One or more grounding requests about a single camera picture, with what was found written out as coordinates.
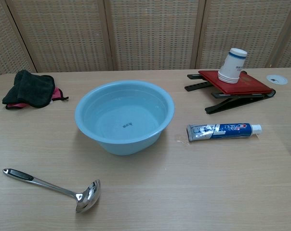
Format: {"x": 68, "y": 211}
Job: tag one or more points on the stainless steel ladle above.
{"x": 87, "y": 197}

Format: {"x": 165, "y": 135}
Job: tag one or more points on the light blue plastic basin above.
{"x": 107, "y": 142}

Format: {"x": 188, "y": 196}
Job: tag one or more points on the blue white toothpaste tube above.
{"x": 222, "y": 131}

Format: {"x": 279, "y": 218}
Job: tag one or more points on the woven rattan folding screen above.
{"x": 150, "y": 33}

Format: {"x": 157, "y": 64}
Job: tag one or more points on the black folding stand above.
{"x": 232, "y": 102}

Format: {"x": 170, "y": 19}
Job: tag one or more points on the pink cloth with black trim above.
{"x": 56, "y": 94}

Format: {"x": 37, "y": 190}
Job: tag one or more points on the stack of white paper cups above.
{"x": 231, "y": 68}

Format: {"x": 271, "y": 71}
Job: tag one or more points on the red booklet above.
{"x": 251, "y": 84}

